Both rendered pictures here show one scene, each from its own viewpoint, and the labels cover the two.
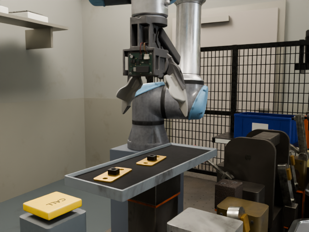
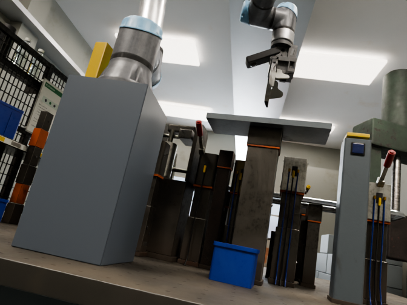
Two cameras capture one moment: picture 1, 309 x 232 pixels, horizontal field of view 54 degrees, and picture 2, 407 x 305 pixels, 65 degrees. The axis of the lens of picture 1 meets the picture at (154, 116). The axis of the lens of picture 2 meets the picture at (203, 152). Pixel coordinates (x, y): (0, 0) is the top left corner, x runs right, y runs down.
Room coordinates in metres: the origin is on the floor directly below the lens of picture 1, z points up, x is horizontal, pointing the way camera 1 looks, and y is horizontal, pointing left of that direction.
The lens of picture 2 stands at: (1.12, 0.84, 0.79)
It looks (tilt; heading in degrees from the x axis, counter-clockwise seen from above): 15 degrees up; 252
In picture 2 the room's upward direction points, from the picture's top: 11 degrees clockwise
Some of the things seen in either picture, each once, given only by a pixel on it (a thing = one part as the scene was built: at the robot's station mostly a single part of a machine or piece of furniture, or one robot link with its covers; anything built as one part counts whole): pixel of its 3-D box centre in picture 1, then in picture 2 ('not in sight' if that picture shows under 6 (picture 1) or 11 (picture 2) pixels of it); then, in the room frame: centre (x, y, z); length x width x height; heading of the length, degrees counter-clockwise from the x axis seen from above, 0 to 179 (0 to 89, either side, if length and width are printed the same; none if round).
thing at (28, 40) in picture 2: not in sight; (22, 55); (1.62, -0.95, 1.53); 0.07 x 0.07 x 0.20
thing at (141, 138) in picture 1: (148, 133); (127, 81); (1.09, 0.02, 1.15); 0.15 x 0.15 x 0.10
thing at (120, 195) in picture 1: (153, 164); (266, 128); (0.65, 0.00, 1.16); 0.37 x 0.14 x 0.02; 145
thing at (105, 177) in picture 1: (113, 171); not in sight; (0.56, 0.08, 1.17); 0.08 x 0.04 x 0.01; 157
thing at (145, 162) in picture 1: (151, 158); not in sight; (0.66, 0.01, 1.17); 0.08 x 0.04 x 0.01; 155
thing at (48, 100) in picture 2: not in sight; (48, 112); (1.43, -1.06, 1.30); 0.23 x 0.02 x 0.31; 55
